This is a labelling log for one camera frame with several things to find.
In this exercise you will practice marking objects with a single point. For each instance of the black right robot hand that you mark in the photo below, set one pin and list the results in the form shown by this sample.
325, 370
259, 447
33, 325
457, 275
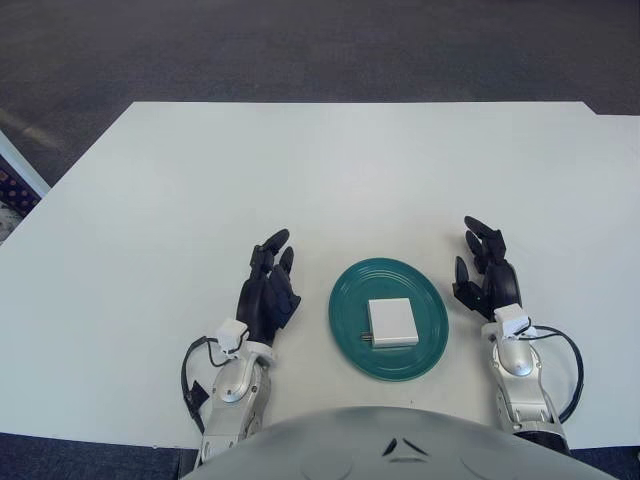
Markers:
502, 287

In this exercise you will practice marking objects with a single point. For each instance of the white charger block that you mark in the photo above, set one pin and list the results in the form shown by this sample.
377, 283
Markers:
392, 322

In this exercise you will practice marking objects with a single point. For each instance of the grey robot torso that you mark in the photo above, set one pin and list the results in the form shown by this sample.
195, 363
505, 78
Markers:
390, 450

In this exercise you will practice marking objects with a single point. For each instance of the teal round plate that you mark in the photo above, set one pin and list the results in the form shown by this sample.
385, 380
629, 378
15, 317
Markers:
350, 320

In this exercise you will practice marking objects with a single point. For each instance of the white shelf frame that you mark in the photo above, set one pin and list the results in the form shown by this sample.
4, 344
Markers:
25, 170

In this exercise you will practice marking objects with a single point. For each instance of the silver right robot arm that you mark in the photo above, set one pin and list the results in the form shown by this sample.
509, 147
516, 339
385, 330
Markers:
520, 370

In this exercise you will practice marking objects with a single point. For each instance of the patterned items in shelf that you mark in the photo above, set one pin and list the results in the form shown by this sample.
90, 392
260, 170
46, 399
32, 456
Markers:
12, 200

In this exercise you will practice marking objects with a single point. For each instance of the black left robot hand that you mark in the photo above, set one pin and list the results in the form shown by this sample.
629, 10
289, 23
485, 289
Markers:
257, 302

